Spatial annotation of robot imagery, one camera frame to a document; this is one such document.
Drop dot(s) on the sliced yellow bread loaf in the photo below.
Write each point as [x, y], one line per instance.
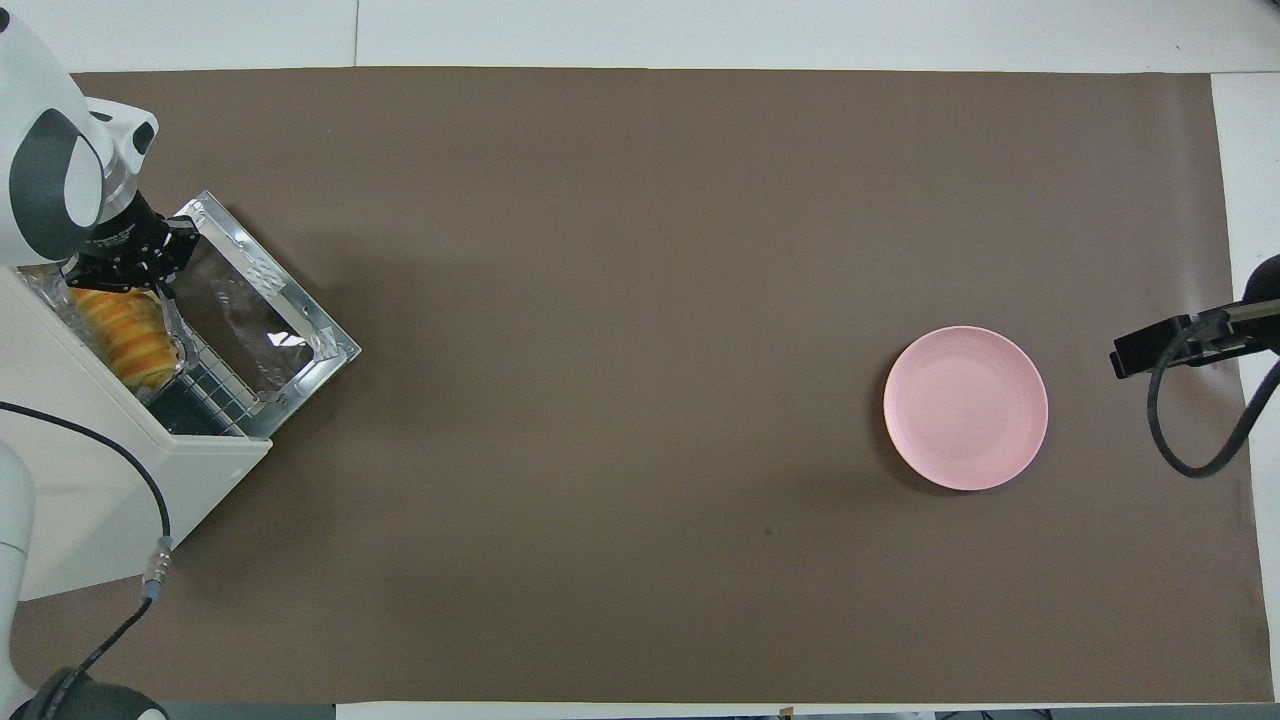
[130, 340]

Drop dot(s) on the cream toaster oven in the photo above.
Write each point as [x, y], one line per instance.
[90, 500]

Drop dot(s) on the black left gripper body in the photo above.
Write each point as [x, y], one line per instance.
[125, 245]

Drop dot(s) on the pink round plate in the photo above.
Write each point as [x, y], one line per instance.
[965, 410]

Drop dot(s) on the glass oven door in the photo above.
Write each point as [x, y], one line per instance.
[250, 310]

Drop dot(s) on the aluminium foil tray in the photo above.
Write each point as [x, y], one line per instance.
[45, 290]

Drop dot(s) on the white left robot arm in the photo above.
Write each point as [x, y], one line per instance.
[30, 60]

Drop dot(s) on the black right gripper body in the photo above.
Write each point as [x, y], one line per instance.
[1255, 320]

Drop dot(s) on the brown table mat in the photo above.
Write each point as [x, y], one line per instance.
[600, 300]

